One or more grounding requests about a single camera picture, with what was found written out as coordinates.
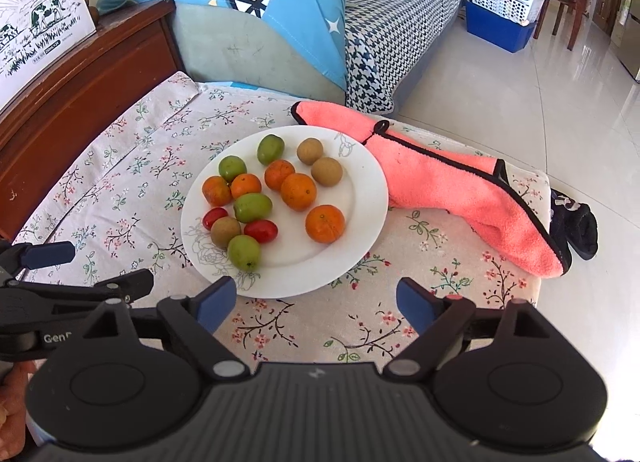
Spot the black printed cloth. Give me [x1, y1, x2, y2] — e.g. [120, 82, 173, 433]
[549, 189, 599, 261]

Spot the silver refrigerator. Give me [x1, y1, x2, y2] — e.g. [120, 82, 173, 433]
[611, 0, 640, 82]

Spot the white plastic basket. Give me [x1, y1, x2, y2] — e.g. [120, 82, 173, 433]
[469, 0, 552, 26]

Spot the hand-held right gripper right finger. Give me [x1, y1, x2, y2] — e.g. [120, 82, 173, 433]
[383, 276, 567, 381]

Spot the brown longan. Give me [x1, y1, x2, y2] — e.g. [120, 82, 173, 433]
[311, 157, 344, 188]
[210, 216, 243, 249]
[296, 137, 325, 166]

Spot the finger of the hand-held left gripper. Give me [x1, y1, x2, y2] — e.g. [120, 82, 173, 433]
[0, 241, 77, 287]
[30, 269, 154, 316]

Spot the red cherry tomato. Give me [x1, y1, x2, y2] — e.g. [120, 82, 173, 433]
[202, 207, 229, 231]
[243, 219, 278, 244]

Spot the person's left hand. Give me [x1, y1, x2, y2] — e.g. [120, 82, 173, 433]
[0, 367, 28, 448]

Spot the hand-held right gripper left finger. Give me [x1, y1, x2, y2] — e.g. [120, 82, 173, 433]
[55, 275, 252, 383]

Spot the pink towel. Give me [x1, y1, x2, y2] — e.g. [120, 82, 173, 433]
[291, 101, 573, 280]

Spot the blue plastic bin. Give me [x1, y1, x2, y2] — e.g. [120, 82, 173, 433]
[464, 0, 537, 54]

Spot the white plate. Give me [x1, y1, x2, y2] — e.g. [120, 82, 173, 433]
[180, 125, 390, 299]

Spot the floral tablecloth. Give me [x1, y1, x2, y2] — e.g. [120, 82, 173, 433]
[12, 71, 552, 368]

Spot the small mandarin orange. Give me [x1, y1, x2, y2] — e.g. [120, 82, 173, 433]
[264, 159, 296, 192]
[305, 205, 347, 244]
[280, 173, 318, 212]
[201, 175, 233, 206]
[230, 173, 263, 200]

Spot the houndstooth sofa cover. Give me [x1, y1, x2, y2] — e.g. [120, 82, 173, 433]
[339, 0, 474, 114]

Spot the green jujube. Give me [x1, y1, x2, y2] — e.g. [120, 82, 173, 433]
[257, 134, 286, 166]
[218, 155, 247, 183]
[233, 193, 274, 224]
[227, 235, 262, 273]

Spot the white printed carton box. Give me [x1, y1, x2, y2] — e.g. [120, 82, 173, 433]
[0, 0, 97, 113]

